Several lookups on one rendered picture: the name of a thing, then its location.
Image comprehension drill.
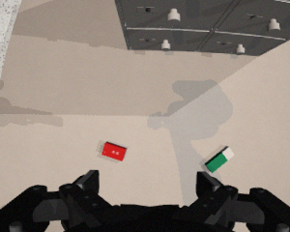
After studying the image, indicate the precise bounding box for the grey chest of drawers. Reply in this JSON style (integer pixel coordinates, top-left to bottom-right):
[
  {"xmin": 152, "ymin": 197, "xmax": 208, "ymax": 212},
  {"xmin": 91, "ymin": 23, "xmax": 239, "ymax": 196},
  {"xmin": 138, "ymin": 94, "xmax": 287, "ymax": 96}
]
[{"xmin": 114, "ymin": 0, "xmax": 290, "ymax": 56}]

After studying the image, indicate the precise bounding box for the red nine-volt battery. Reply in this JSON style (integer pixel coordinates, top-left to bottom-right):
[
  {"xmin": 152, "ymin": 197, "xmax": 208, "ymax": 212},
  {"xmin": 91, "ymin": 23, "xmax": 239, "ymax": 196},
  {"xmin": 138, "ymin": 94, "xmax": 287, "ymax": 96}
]
[{"xmin": 102, "ymin": 142, "xmax": 127, "ymax": 161}]

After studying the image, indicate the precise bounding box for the grey drawer front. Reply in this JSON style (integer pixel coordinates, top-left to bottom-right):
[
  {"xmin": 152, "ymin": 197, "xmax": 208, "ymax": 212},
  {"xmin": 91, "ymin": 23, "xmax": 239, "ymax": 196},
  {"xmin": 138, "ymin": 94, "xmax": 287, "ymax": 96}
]
[
  {"xmin": 127, "ymin": 28, "xmax": 210, "ymax": 51},
  {"xmin": 217, "ymin": 0, "xmax": 290, "ymax": 38},
  {"xmin": 121, "ymin": 0, "xmax": 233, "ymax": 29},
  {"xmin": 199, "ymin": 31, "xmax": 285, "ymax": 55}
]

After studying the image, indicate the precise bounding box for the green and white eraser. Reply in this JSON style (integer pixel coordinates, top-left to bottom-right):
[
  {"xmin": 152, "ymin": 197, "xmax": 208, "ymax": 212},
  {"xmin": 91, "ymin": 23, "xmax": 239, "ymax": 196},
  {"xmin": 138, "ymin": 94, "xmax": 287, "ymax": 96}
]
[{"xmin": 204, "ymin": 146, "xmax": 234, "ymax": 173}]

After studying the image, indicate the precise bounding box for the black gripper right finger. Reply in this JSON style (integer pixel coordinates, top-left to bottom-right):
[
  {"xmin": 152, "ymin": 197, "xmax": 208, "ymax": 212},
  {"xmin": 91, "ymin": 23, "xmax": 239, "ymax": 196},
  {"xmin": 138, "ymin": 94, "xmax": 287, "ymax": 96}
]
[{"xmin": 171, "ymin": 171, "xmax": 290, "ymax": 232}]

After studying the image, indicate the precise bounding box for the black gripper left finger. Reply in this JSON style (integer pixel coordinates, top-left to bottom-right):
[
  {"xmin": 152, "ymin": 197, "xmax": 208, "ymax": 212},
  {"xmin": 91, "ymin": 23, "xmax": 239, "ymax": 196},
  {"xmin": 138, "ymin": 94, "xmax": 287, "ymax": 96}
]
[{"xmin": 0, "ymin": 170, "xmax": 132, "ymax": 232}]

